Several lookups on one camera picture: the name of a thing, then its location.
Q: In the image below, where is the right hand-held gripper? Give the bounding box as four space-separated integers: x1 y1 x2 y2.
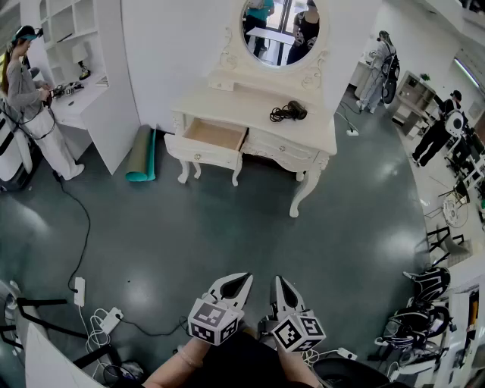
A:
258 275 327 354

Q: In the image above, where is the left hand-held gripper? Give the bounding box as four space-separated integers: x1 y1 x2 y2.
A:
187 272 254 347

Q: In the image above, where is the white wooden large drawer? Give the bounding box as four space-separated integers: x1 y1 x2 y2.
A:
163 116 250 171

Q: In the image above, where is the black hair dryer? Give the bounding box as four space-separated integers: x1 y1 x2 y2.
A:
269 100 308 123

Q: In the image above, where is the person's left forearm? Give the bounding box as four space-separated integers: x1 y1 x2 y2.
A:
145 336 208 388

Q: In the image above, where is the person's right forearm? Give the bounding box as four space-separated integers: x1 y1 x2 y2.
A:
278 347 316 388

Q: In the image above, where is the white vanity dressing table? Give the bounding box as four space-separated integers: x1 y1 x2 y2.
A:
163 67 338 219

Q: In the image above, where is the person's black clothing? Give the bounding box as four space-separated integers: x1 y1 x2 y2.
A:
200 328 291 388

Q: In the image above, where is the black round bin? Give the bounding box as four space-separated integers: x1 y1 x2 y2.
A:
312 358 391 388

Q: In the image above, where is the wide white power strip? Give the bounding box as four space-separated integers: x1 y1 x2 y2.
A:
101 307 125 334

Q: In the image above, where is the black white backpack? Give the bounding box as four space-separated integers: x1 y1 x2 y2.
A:
403 267 452 304
378 305 452 355

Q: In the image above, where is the rolled olive teal mat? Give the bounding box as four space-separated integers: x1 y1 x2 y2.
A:
124 124 158 183

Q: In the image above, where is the white desk shelf unit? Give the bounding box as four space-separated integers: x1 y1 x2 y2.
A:
18 0 142 176

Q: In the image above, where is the small wooden shelf unit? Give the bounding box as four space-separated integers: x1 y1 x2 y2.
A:
392 70 439 136

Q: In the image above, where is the idle gripper device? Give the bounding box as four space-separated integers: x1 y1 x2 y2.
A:
52 80 85 100

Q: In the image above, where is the white shade table lamp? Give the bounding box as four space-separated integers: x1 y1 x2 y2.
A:
71 42 92 81

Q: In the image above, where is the pale pink bracelet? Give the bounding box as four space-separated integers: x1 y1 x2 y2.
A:
177 345 205 368

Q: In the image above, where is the black floor cable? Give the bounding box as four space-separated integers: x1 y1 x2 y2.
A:
52 170 92 295

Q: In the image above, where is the black metal frame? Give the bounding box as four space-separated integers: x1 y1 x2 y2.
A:
0 297 114 371

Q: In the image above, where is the white round wire stool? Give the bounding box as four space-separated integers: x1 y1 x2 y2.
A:
441 195 471 229

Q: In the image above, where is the oval mirror white frame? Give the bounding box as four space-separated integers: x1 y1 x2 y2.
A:
218 0 330 90

